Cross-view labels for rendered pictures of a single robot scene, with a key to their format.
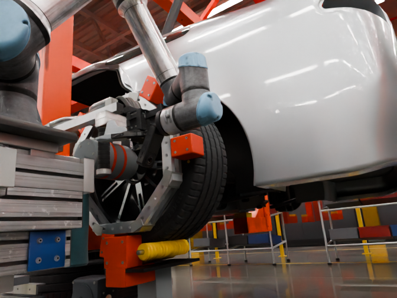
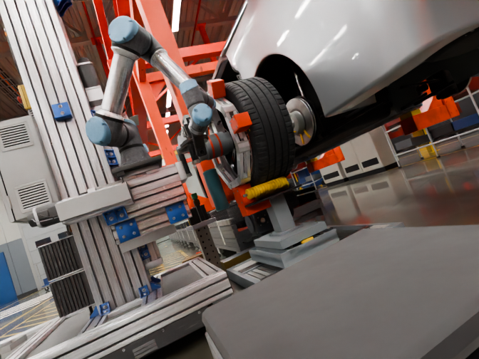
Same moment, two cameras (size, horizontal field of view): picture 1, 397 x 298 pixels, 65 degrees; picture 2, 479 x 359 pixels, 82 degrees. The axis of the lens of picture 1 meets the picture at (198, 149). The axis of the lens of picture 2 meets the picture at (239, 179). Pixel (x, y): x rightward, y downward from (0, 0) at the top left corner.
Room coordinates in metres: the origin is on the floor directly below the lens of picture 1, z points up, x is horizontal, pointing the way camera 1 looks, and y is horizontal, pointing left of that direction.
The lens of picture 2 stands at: (-0.07, -0.71, 0.49)
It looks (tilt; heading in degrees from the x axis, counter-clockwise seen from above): 4 degrees up; 38
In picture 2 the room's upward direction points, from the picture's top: 21 degrees counter-clockwise
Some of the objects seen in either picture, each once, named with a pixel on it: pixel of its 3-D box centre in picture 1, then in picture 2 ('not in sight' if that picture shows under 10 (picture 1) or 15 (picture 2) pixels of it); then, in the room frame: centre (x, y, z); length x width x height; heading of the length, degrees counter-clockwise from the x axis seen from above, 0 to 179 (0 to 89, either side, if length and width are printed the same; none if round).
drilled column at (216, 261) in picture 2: not in sight; (209, 251); (1.38, 0.96, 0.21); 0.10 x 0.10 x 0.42; 58
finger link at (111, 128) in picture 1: (110, 130); (180, 142); (0.82, 0.24, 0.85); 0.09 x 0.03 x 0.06; 94
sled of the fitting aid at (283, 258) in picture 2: not in sight; (289, 246); (1.37, 0.25, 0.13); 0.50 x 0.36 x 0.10; 58
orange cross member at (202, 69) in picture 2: not in sight; (228, 73); (3.69, 1.68, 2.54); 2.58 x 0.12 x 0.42; 148
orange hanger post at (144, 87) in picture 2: not in sight; (161, 138); (2.52, 2.41, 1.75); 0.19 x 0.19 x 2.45; 58
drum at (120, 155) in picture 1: (107, 160); (212, 146); (1.15, 0.35, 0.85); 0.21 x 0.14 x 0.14; 148
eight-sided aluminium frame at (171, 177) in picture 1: (121, 163); (224, 142); (1.21, 0.31, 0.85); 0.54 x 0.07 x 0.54; 58
